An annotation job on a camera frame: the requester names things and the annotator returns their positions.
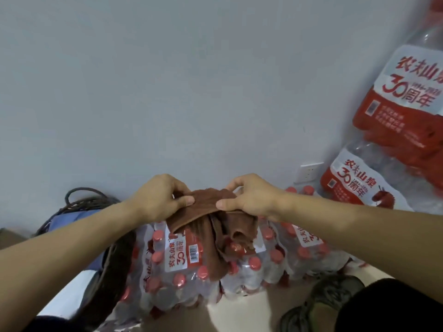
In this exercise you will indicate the light blue towel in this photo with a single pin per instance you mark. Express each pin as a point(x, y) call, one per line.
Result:
point(69, 219)

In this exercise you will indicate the dark brown wicker basket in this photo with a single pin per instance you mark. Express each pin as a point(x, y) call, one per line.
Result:
point(114, 269)

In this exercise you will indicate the cream towel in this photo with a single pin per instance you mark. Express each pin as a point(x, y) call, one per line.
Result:
point(65, 297)

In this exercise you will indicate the person's right hand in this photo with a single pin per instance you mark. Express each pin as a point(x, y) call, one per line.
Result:
point(259, 198)

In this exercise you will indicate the white wall socket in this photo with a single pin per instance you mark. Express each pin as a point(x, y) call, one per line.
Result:
point(310, 172)

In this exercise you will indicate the brown paper bag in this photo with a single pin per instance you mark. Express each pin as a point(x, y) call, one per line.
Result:
point(10, 238)

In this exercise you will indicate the person's left forearm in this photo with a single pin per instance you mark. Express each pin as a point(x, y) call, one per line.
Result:
point(59, 262)

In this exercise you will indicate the person's right grey shoe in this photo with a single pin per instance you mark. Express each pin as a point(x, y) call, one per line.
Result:
point(322, 300)

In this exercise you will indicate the person's left hand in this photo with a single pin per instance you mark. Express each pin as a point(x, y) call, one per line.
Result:
point(155, 200)

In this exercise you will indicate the person's right forearm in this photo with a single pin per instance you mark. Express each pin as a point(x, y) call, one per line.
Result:
point(373, 238)

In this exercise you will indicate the brown towel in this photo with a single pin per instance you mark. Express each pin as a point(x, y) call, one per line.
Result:
point(207, 231)

